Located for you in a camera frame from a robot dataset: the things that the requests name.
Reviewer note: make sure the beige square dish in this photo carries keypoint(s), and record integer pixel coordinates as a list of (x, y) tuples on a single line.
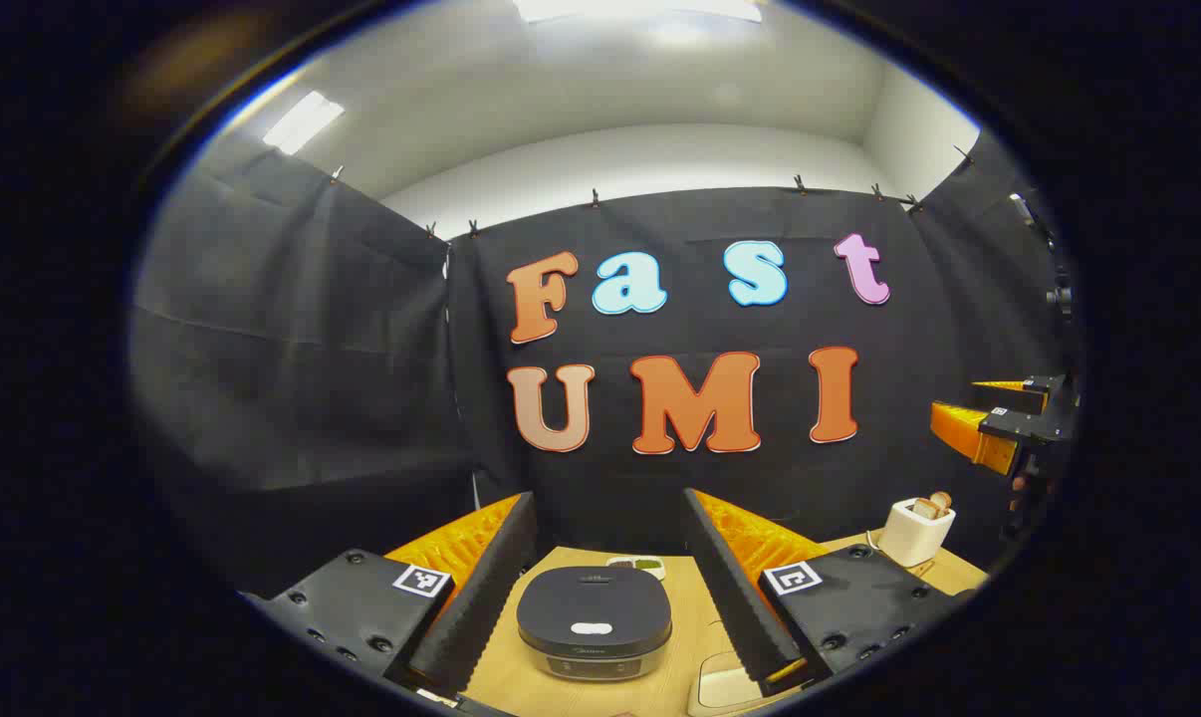
[(725, 687)]

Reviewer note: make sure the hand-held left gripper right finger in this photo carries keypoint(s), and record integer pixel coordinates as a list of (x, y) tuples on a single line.
[(730, 597)]

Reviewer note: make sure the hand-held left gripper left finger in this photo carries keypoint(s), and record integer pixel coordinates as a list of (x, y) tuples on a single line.
[(481, 597)]

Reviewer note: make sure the dark grey rice cooker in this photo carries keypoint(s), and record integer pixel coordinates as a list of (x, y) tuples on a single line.
[(591, 602)]

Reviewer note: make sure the black backdrop cloth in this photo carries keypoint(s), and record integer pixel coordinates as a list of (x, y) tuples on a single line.
[(292, 349)]

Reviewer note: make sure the white toaster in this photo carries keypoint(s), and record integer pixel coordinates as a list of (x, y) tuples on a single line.
[(911, 538)]

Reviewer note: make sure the small white dish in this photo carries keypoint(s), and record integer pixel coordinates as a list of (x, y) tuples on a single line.
[(636, 567)]

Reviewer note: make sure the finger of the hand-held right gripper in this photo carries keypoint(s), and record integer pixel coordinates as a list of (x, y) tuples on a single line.
[(1029, 423), (1019, 396)]

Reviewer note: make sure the toasted bread slice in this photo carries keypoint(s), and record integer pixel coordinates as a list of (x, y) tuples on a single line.
[(943, 500), (924, 508)]

